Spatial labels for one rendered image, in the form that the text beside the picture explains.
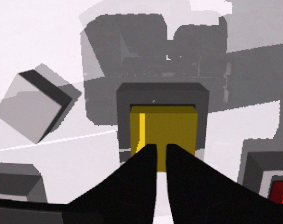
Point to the blue button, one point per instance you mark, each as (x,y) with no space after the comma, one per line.
(22,188)

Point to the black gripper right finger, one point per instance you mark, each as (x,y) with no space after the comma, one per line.
(199,194)

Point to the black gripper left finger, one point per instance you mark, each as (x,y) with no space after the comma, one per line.
(128,196)

